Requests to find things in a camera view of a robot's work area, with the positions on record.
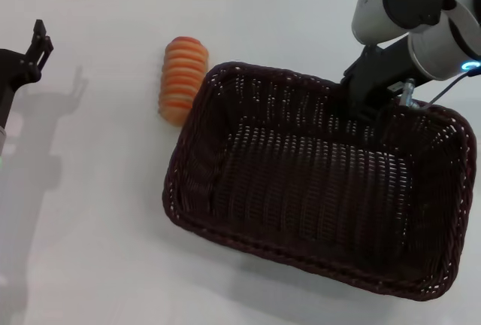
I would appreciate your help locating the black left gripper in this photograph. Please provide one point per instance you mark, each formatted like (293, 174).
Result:
(15, 69)

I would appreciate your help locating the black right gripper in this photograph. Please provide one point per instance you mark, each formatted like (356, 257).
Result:
(376, 73)

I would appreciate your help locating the black woven rectangular basket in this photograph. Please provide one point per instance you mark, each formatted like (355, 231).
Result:
(319, 189)

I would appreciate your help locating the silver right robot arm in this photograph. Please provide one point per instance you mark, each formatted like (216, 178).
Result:
(432, 43)

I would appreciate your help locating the orange striped bread loaf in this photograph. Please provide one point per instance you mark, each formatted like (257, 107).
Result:
(181, 71)

